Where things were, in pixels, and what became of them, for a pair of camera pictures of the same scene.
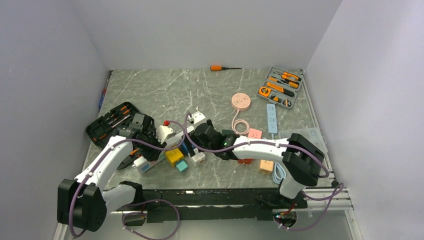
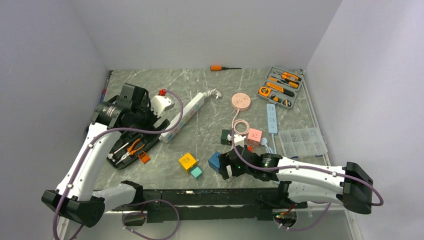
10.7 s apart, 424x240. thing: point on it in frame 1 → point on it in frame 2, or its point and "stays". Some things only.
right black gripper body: x=200 y=145 → x=236 y=169
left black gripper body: x=146 y=150 → x=144 y=118
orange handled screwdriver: x=217 y=68 stays
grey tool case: x=280 y=86 stays
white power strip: x=143 y=164 → x=193 y=108
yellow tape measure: x=264 y=91 stays
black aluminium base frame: x=212 y=204 stays
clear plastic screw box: x=311 y=136 stays
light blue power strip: x=272 y=124 stays
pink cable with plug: x=234 y=122 stays
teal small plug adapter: x=182 y=166 → x=196 y=172
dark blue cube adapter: x=184 y=148 → x=214 y=161
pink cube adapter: x=254 y=133 stays
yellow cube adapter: x=172 y=156 → x=187 y=161
